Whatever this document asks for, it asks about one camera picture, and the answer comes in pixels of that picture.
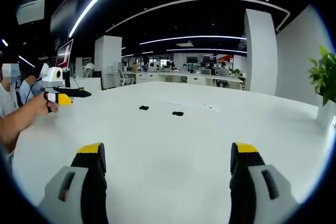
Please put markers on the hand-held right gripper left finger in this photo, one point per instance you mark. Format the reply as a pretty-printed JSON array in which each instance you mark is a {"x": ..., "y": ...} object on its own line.
[{"x": 86, "y": 182}]

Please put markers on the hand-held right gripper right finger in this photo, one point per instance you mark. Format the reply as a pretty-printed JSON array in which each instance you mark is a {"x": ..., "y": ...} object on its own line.
[{"x": 249, "y": 182}]

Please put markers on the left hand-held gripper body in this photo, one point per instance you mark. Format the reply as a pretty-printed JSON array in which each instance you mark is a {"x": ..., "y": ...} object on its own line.
[{"x": 52, "y": 77}]

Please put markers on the black plastic buckle part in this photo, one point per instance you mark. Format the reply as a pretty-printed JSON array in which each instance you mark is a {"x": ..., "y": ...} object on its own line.
[
  {"x": 178, "y": 113},
  {"x": 144, "y": 107}
]

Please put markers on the person's left hand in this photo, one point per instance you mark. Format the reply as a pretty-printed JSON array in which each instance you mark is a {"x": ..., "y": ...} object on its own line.
[{"x": 43, "y": 106}]

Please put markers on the black stand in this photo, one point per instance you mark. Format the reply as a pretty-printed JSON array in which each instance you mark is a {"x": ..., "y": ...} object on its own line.
[{"x": 67, "y": 78}]

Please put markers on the red screen monitor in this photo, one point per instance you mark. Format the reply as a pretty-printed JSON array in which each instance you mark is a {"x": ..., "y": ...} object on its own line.
[{"x": 64, "y": 54}]

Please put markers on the white office chair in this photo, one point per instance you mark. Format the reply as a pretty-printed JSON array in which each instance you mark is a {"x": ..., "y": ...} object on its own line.
[{"x": 125, "y": 78}]

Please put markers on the dark hanging panel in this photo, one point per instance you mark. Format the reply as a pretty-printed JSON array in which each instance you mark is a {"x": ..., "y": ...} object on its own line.
[{"x": 65, "y": 11}]

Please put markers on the white ceiling unit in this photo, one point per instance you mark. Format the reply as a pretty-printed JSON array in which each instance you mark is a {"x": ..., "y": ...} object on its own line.
[{"x": 30, "y": 11}]

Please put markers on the white plant pot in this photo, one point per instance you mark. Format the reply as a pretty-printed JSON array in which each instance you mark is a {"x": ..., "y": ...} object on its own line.
[{"x": 326, "y": 115}]

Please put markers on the row of white office desks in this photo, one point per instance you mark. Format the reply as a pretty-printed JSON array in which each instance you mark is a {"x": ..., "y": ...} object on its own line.
[{"x": 199, "y": 78}]

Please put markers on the green potted plant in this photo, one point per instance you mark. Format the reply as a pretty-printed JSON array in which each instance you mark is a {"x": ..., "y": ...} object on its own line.
[{"x": 324, "y": 74}]

